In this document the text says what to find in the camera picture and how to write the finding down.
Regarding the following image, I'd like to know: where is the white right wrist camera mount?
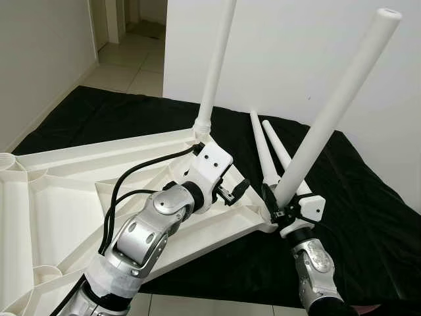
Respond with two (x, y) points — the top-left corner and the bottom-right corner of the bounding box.
(280, 194), (326, 239)

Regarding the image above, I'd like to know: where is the white plastic table top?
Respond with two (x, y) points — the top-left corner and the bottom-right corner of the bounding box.
(0, 125), (277, 316)

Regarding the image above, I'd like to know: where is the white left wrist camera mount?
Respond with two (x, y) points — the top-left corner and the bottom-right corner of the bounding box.
(186, 140), (234, 215)

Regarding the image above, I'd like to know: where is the black table cloth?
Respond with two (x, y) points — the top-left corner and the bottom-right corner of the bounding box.
(13, 86), (421, 310)

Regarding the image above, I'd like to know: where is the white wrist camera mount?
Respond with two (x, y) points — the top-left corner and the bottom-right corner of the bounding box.
(280, 194), (326, 239)
(186, 140), (234, 215)

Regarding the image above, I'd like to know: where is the pink cloth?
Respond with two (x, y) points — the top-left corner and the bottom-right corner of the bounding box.
(355, 303), (384, 314)

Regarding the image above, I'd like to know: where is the white door frame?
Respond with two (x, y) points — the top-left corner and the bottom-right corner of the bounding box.
(89, 0), (127, 47)

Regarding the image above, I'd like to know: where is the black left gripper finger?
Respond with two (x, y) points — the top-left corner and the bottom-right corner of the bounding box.
(225, 178), (251, 201)

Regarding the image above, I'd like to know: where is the white plastic table leg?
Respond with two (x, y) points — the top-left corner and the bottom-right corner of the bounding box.
(193, 0), (237, 142)
(272, 8), (403, 208)
(249, 110), (278, 188)
(261, 119), (314, 198)

